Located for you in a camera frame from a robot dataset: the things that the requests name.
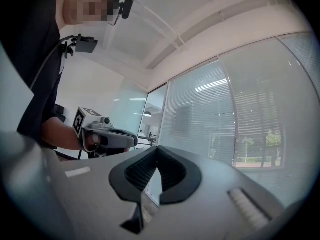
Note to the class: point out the black table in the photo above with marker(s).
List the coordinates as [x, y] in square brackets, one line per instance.
[147, 139]

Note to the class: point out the person's dark shirt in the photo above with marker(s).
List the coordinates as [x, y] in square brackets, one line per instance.
[30, 39]

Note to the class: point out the person's left hand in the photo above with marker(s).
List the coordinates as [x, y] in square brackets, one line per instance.
[94, 139]

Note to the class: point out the white ceiling pipe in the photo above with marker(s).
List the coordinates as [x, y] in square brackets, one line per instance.
[162, 26]

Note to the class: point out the grey window frame post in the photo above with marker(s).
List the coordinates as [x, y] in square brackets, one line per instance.
[233, 124]

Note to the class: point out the black head-worn camera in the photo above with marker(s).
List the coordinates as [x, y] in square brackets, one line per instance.
[127, 6]

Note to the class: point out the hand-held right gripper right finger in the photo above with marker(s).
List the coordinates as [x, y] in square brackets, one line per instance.
[185, 181]

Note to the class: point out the person's head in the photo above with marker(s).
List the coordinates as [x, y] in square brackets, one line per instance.
[82, 6]

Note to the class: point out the person's left forearm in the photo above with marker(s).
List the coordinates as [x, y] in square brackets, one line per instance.
[60, 136]

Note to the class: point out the glass partition door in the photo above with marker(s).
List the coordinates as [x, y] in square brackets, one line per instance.
[152, 109]

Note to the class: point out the black chest-mounted camera box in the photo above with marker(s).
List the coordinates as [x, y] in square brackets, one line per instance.
[86, 44]

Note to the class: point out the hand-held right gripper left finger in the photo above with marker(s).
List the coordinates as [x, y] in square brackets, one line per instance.
[135, 184]

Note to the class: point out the black pendant lamp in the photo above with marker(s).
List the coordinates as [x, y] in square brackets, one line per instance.
[148, 113]

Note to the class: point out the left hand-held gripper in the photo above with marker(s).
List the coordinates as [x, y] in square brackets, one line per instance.
[120, 139]

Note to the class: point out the white window blinds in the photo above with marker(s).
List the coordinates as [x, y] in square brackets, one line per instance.
[265, 104]
[200, 114]
[303, 54]

